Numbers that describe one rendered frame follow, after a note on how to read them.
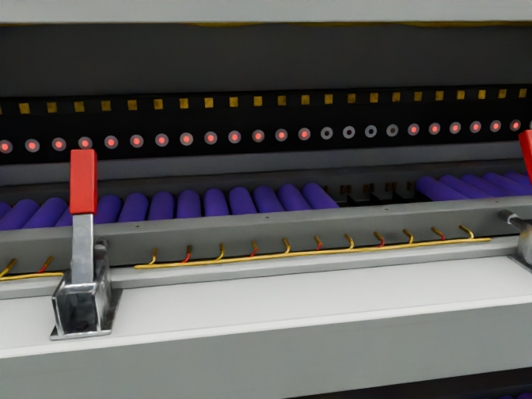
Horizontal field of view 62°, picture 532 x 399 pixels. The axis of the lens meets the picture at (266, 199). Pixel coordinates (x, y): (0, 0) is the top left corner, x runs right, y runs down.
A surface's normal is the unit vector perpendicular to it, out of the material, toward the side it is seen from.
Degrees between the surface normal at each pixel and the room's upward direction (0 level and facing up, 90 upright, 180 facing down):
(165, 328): 20
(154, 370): 110
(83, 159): 75
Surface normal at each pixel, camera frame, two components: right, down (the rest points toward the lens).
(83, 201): 0.12, -0.27
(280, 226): 0.15, 0.33
